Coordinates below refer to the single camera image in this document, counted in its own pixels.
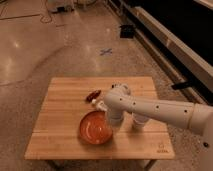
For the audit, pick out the black box on floor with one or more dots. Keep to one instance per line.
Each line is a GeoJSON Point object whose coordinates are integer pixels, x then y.
{"type": "Point", "coordinates": [127, 31]}

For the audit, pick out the white paper cup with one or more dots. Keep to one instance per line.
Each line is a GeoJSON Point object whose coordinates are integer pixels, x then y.
{"type": "Point", "coordinates": [139, 121]}

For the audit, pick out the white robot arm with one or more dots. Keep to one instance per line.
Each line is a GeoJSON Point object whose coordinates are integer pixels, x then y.
{"type": "Point", "coordinates": [197, 118]}

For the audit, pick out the small red bottle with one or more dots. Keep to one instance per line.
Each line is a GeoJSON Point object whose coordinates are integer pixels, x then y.
{"type": "Point", "coordinates": [93, 95]}

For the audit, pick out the white plastic bottle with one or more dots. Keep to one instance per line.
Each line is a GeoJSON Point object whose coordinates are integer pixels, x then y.
{"type": "Point", "coordinates": [99, 105]}

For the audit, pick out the grey equipment base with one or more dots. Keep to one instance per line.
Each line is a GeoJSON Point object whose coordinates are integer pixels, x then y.
{"type": "Point", "coordinates": [57, 6]}

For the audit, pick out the wooden folding table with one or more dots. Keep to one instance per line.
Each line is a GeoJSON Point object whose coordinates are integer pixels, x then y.
{"type": "Point", "coordinates": [55, 135]}

